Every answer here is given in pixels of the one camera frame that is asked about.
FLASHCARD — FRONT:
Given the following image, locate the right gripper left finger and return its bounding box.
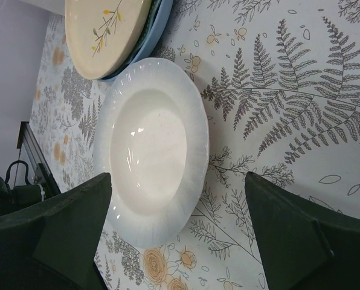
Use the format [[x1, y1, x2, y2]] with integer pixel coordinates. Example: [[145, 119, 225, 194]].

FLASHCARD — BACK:
[[0, 173, 112, 289]]

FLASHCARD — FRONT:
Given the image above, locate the cream green floral plate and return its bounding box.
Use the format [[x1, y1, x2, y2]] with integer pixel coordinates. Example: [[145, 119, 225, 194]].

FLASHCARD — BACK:
[[65, 0, 152, 80]]

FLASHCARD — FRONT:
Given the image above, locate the white fluted deep plate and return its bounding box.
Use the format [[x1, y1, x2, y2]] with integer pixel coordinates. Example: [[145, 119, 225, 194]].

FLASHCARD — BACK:
[[93, 57, 210, 248]]

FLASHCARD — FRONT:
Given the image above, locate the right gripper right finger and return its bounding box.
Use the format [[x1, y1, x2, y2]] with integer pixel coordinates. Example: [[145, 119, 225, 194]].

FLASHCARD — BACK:
[[245, 172, 360, 289]]

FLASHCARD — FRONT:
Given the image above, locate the blue plate under cream plate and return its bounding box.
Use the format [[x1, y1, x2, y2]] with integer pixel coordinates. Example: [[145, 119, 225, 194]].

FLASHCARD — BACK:
[[99, 1, 173, 82]]

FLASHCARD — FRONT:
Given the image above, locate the aluminium frame rail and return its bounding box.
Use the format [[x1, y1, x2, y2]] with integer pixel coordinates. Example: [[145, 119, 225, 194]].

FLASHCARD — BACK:
[[17, 121, 61, 197]]

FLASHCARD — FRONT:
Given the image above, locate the floral patterned table mat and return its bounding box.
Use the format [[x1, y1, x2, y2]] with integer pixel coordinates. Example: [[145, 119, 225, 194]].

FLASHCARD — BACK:
[[28, 0, 360, 290]]

